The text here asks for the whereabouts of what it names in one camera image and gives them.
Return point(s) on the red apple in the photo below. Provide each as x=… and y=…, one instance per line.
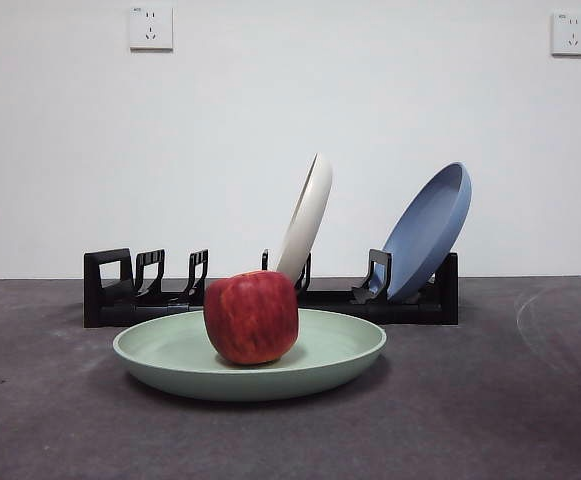
x=250, y=320

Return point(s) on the green plate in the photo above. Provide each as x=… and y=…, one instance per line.
x=170, y=350

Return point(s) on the cream plate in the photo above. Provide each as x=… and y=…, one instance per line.
x=307, y=215

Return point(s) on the blue plate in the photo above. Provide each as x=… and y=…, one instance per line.
x=425, y=235

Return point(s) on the black plate rack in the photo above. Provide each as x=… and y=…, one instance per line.
x=410, y=315

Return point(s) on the white wall socket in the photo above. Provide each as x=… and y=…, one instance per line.
x=151, y=28
x=572, y=34

